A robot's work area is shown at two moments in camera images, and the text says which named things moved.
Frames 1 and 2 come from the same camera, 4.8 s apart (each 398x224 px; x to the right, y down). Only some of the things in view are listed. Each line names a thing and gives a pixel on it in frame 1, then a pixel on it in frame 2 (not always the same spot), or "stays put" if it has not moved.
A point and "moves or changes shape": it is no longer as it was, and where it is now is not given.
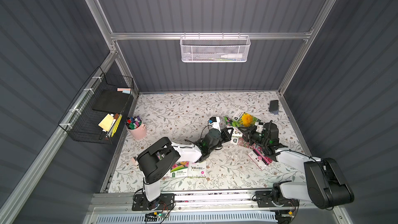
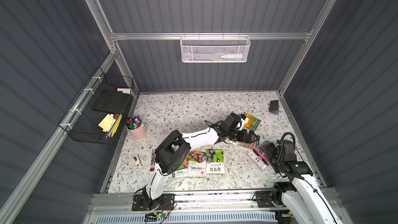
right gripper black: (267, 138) -> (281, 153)
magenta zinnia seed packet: (260, 160) stays put
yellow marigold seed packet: (244, 119) stays put
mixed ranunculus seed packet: (180, 169) stays put
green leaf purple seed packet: (228, 121) moves or changes shape
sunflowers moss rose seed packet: (197, 169) stays put
